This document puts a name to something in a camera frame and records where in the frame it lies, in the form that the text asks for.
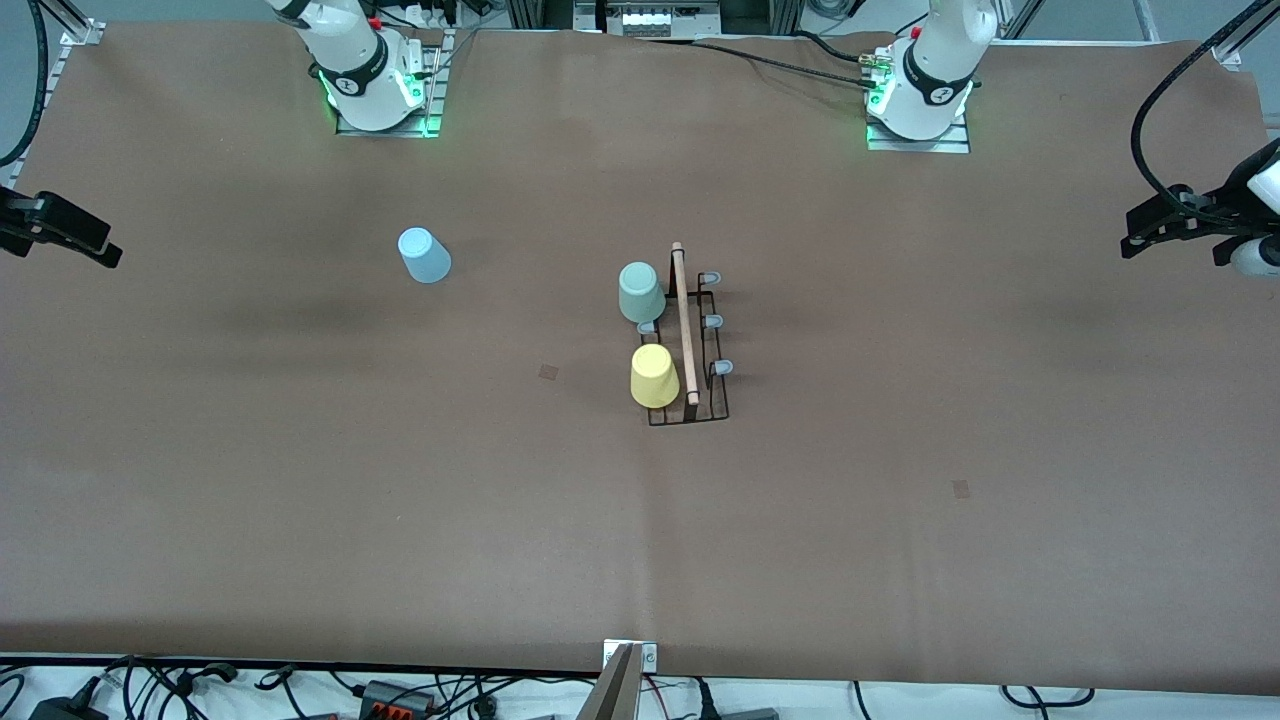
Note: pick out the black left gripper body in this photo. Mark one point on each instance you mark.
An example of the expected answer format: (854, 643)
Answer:
(1218, 212)

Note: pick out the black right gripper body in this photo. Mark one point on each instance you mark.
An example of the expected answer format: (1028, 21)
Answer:
(30, 218)

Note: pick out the pale green plastic cup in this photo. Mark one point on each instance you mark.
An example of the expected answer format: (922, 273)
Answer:
(640, 292)

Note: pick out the yellow plastic cup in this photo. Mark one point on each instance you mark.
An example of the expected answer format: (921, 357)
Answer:
(654, 378)

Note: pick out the light blue plastic cup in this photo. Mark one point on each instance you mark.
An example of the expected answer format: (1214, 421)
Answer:
(425, 258)

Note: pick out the black power adapter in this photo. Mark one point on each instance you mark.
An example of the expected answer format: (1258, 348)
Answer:
(65, 710)

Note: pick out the grey box with white sockets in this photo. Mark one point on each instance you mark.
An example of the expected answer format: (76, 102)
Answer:
(645, 20)

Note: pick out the orange and black connector block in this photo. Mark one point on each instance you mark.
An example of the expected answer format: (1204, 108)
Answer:
(395, 698)

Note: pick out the brown paper table cover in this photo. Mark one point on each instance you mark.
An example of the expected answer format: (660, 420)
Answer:
(640, 540)

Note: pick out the black plug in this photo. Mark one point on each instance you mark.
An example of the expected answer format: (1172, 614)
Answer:
(703, 700)

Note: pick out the perforated metal rail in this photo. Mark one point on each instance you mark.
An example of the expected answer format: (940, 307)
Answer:
(45, 100)

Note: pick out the aluminium frame profile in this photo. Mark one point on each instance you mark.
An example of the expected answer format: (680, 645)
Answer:
(1240, 35)
(75, 25)

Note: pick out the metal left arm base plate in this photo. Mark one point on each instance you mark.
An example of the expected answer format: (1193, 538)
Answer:
(920, 145)

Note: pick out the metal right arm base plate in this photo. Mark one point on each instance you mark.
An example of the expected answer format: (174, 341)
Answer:
(432, 110)

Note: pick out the white metal bracket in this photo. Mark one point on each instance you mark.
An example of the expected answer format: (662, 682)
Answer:
(650, 655)

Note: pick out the grey camera mount pole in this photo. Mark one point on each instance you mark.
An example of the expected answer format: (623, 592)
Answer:
(612, 695)

